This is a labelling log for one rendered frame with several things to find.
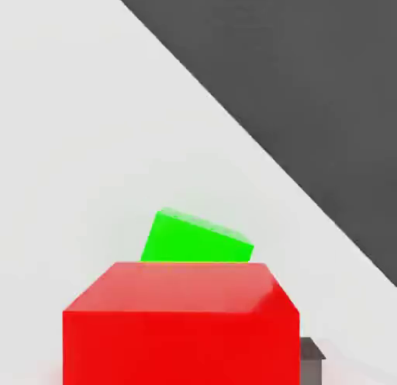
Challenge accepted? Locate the small red cube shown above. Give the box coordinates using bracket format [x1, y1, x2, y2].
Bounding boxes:
[62, 262, 301, 385]

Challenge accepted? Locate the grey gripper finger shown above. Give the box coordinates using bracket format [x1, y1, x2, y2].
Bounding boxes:
[299, 336, 351, 385]

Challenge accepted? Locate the small green cube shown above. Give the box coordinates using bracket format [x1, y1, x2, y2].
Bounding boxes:
[140, 206, 255, 264]

